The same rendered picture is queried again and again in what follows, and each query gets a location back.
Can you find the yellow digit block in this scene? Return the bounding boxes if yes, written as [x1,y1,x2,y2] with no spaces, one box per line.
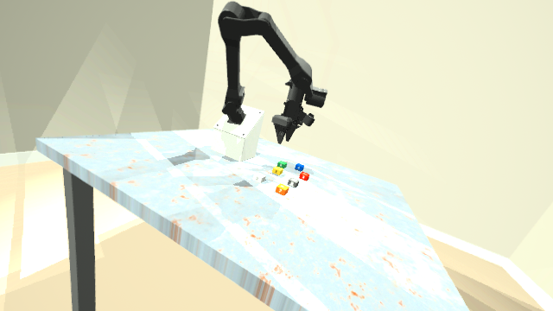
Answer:
[272,167,283,175]

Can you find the red block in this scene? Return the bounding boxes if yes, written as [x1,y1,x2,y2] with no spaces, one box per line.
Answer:
[299,172,309,181]

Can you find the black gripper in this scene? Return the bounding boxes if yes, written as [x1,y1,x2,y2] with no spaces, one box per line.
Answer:
[271,100,303,144]

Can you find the orange block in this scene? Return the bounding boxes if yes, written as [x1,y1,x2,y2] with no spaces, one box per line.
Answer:
[276,183,289,195]

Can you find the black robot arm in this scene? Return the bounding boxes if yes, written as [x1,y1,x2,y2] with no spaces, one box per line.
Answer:
[218,1,327,125]

